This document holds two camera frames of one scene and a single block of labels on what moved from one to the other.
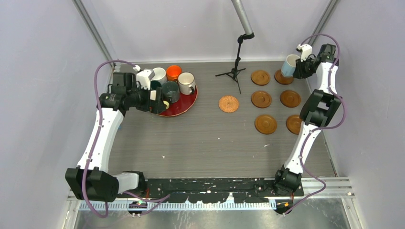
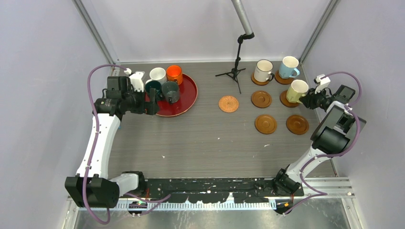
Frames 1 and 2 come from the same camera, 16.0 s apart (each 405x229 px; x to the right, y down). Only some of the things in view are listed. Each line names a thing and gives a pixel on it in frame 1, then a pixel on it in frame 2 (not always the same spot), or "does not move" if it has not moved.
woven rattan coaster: [228, 103] does not move
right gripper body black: [304, 68] → [316, 100]
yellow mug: [166, 103] → [298, 88]
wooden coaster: [261, 99] does not move
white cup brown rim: [186, 83] → [262, 71]
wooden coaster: [265, 124] does not move
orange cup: [173, 72] does not move
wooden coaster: [290, 98] does not move
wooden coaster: [282, 79] does not move
